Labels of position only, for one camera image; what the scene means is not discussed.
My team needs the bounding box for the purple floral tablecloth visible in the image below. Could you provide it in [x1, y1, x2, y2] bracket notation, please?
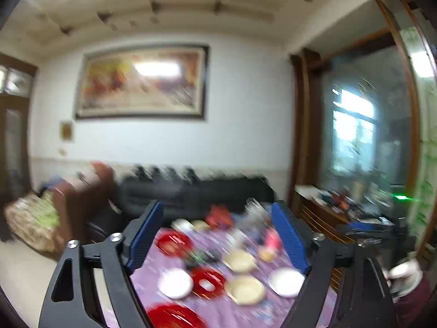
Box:
[102, 212, 338, 328]

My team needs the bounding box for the patterned blanket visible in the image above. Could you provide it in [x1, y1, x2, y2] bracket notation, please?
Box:
[4, 191, 62, 253]

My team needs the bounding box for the red bag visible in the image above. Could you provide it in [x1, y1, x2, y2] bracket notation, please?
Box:
[205, 205, 233, 229]

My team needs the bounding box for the dark wooden door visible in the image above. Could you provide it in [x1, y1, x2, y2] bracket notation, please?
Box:
[0, 53, 38, 206]

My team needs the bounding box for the green plant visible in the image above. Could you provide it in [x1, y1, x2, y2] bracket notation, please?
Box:
[415, 137, 437, 233]

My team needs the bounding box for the wooden cabinet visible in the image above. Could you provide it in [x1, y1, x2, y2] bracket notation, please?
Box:
[294, 184, 352, 243]

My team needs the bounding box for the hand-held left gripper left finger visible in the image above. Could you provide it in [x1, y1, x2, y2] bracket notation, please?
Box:
[38, 200, 164, 328]

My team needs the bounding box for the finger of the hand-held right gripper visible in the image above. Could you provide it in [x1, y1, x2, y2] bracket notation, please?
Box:
[336, 221, 393, 243]

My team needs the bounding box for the small white bowl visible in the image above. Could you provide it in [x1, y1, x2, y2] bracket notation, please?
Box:
[171, 219, 195, 233]

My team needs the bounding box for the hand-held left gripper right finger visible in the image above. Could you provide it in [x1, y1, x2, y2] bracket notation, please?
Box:
[271, 201, 398, 328]

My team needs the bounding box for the bottle with pink knitted sleeve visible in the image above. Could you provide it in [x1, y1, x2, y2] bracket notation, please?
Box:
[264, 229, 282, 251]

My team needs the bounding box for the wooden door frame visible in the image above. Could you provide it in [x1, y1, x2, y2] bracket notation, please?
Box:
[290, 48, 323, 206]

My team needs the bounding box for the person's right forearm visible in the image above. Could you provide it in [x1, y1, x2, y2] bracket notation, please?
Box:
[392, 277, 437, 328]

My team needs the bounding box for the brown armchair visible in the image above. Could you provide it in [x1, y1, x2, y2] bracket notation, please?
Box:
[51, 162, 115, 247]

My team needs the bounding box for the black leather sofa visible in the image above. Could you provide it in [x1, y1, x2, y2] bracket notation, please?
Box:
[85, 174, 277, 240]

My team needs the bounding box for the red plastic bowl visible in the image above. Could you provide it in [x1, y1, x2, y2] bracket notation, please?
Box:
[155, 230, 193, 257]

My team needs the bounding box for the small wall plaque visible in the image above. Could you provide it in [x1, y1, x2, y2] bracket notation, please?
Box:
[60, 120, 75, 141]

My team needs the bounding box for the framed wall painting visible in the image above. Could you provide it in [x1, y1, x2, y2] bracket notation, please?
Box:
[74, 44, 209, 121]

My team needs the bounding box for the beige plastic bowl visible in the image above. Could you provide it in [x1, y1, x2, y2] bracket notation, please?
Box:
[225, 275, 266, 306]
[223, 249, 257, 274]

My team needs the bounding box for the red plastic plate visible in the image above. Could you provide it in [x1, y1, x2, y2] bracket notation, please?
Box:
[147, 303, 207, 328]

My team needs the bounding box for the red plate with white centre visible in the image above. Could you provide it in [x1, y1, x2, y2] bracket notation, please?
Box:
[191, 268, 226, 296]

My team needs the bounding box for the person's right hand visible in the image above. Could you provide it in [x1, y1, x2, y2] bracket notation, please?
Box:
[384, 259, 424, 298]

